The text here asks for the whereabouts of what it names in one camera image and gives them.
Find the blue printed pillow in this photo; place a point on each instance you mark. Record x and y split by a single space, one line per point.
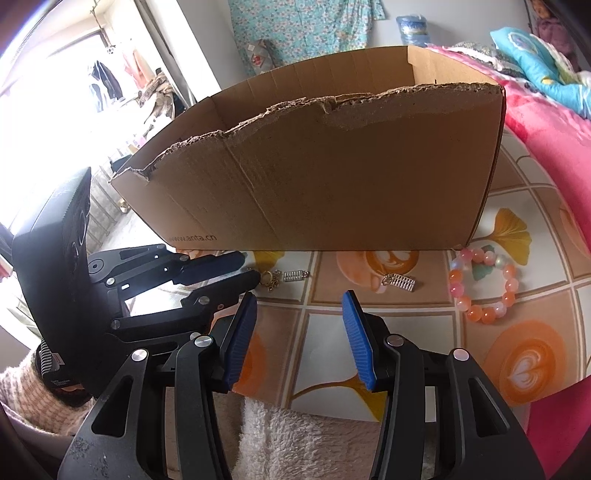
531 55

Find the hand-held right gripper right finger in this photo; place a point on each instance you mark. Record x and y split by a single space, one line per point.
358 341

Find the pale patterned quilt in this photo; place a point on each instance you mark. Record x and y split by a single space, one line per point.
480 53

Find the teal floral hanging cloth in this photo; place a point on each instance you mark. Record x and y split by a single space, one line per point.
300 27

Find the pile of clothes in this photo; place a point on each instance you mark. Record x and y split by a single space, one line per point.
159 97

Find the silver abacus charm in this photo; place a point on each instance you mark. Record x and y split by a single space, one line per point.
295 276
401 281

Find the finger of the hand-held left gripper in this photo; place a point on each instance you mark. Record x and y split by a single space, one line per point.
226 290
207 267

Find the brown cardboard box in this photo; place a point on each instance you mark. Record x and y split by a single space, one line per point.
323 184

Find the pink fleece blanket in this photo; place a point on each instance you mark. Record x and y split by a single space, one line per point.
554 184

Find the person's left forearm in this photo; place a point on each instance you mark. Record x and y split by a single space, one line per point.
23 397

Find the white fluffy fleece cloth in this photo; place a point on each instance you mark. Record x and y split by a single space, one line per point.
286 443

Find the pink hanging garment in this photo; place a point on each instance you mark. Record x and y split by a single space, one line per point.
136 67

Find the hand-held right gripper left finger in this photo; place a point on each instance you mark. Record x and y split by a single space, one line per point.
240 341

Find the patterned grey cushion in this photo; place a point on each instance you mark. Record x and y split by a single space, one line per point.
258 55

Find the blue water jug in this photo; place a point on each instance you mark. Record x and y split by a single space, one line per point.
413 30

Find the coffee and leaf print tablecloth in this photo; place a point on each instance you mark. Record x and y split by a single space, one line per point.
415 323

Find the dark hanging garment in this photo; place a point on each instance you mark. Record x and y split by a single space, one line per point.
104 83

